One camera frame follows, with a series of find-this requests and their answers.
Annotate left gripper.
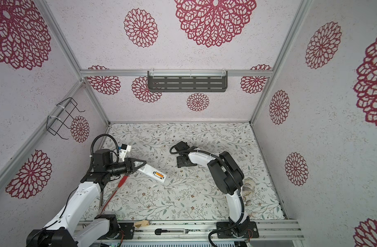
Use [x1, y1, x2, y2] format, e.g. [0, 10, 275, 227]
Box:
[107, 157, 147, 177]

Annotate white remote control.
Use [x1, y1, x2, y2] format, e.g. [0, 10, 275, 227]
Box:
[138, 164, 167, 184]

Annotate orange battery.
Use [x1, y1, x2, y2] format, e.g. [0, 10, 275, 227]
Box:
[155, 172, 164, 179]

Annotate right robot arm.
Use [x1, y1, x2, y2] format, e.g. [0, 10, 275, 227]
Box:
[170, 141, 250, 227]

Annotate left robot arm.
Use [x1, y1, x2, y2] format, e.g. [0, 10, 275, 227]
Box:
[26, 149, 147, 247]

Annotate red kitchen tongs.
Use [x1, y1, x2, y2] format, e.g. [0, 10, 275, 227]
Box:
[98, 176, 128, 214]

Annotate patterned oval stone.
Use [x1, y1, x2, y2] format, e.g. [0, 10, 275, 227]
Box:
[241, 178, 255, 206]

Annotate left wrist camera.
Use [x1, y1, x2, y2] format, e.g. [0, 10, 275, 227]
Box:
[119, 144, 132, 162]

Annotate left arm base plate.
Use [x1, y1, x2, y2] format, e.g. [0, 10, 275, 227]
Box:
[115, 222, 135, 240]

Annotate grey slotted wall shelf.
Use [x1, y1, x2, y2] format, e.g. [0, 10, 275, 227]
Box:
[147, 71, 228, 93]

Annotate black wire wall rack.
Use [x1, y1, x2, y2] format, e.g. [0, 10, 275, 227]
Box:
[45, 97, 85, 140]

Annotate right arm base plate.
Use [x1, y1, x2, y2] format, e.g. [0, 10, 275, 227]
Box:
[217, 221, 259, 239]

